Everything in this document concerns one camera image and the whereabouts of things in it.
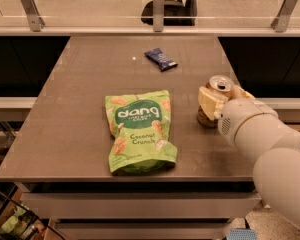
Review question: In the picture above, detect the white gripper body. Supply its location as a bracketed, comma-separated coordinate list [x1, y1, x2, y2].
[218, 98, 278, 147]

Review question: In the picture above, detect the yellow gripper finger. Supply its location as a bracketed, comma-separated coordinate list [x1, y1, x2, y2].
[232, 85, 254, 99]
[198, 86, 229, 120]

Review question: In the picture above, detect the orange soda can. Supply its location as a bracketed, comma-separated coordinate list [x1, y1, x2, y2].
[197, 75, 234, 128]

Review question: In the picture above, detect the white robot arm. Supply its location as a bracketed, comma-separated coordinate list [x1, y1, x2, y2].
[198, 87, 300, 229]

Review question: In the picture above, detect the green rice chip bag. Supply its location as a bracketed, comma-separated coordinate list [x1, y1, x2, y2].
[105, 90, 177, 173]

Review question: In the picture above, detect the blue snack bar wrapper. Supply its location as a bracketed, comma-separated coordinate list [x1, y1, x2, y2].
[144, 48, 178, 71]

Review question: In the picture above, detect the black office chair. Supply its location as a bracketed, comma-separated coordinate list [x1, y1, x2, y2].
[140, 0, 201, 26]

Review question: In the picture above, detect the blue mesh object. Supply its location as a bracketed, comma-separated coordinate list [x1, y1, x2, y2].
[226, 229, 258, 240]

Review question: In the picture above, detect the grey lower drawer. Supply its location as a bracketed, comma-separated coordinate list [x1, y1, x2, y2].
[54, 221, 229, 240]

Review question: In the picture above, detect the grey drawer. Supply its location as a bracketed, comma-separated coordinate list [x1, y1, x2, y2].
[21, 192, 261, 219]
[54, 221, 229, 240]

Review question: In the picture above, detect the grey upper drawer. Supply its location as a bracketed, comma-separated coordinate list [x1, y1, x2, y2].
[21, 192, 261, 219]

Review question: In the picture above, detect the right metal railing bracket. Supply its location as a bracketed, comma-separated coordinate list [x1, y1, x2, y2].
[271, 0, 298, 33]

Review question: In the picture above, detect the metal railing bracket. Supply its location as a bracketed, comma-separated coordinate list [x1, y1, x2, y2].
[271, 0, 298, 33]
[20, 0, 45, 32]
[153, 0, 164, 32]

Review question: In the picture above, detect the middle metal railing bracket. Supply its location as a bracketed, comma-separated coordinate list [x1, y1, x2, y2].
[153, 0, 164, 32]

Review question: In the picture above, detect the left metal railing bracket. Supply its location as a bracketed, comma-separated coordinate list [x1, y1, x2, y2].
[20, 0, 45, 32]

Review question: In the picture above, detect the wire basket with items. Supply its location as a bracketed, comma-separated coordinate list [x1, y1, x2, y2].
[0, 187, 66, 240]

